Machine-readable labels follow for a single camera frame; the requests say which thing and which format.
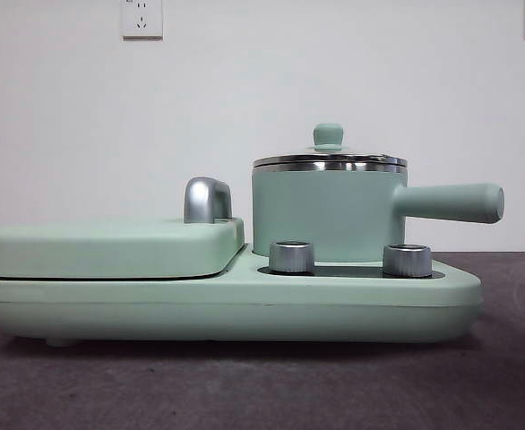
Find glass lid with green knob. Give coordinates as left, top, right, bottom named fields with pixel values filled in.
left=252, top=123, right=409, bottom=168

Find mint green hinged griddle lid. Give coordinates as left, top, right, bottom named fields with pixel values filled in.
left=0, top=176, right=248, bottom=281

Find silver control knob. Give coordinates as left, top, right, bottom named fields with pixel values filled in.
left=382, top=244, right=434, bottom=277
left=268, top=239, right=316, bottom=275

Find mint green breakfast maker base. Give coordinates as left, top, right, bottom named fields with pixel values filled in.
left=0, top=241, right=484, bottom=348

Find dark grey felt mat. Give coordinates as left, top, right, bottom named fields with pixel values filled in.
left=0, top=251, right=525, bottom=430

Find mint green pot with handle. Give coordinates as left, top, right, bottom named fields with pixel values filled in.
left=251, top=160, right=507, bottom=265

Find white wall socket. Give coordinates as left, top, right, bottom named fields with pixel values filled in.
left=121, top=0, right=164, bottom=41

